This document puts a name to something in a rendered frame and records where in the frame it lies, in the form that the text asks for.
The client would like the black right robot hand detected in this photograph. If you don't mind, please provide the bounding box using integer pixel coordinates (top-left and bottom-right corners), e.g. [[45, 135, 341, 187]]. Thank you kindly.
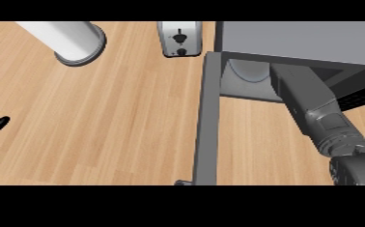
[[329, 151, 365, 186]]

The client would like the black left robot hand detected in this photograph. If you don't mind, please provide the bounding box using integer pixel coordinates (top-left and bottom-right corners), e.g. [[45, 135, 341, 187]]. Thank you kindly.
[[0, 115, 12, 131]]

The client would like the dark grey microwave door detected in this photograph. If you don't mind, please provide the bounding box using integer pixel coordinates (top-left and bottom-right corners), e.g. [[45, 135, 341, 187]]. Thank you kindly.
[[174, 51, 224, 186]]

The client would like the pale microwave turntable plate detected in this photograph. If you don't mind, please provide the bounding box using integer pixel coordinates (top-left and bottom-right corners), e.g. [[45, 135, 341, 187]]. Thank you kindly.
[[228, 59, 274, 84]]

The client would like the grey microwave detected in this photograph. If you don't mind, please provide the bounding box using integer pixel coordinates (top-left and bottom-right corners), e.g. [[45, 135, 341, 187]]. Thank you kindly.
[[215, 21, 365, 113]]

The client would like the white cylinder with grey base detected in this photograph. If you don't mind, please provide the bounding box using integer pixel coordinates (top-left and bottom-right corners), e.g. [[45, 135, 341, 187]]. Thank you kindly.
[[14, 21, 109, 68]]

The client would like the silver toaster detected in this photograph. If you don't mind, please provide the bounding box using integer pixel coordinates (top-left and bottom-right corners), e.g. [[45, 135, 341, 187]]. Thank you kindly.
[[157, 21, 205, 59]]

